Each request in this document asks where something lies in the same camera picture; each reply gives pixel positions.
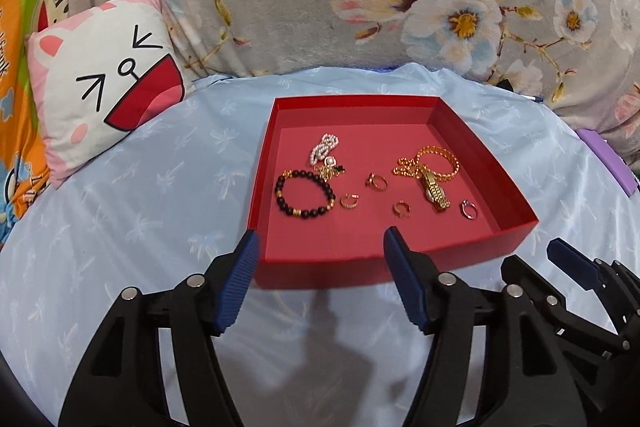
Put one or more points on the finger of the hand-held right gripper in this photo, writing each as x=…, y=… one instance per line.
x=570, y=257
x=545, y=302

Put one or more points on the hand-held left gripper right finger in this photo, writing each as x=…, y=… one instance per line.
x=405, y=277

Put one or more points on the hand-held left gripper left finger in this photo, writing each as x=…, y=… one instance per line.
x=240, y=277

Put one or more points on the gold ear cuff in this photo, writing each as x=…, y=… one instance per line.
x=345, y=205
x=395, y=209

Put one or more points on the red tray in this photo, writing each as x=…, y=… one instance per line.
x=350, y=232

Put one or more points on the gold wristwatch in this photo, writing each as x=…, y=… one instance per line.
x=434, y=194

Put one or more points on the purple box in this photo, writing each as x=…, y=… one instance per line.
x=607, y=157

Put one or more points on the light blue bedsheet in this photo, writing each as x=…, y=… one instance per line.
x=150, y=207

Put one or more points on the cat face pillow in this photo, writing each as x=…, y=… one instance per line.
x=100, y=82

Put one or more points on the colourful cartoon printed blanket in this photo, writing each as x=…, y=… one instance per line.
x=20, y=32

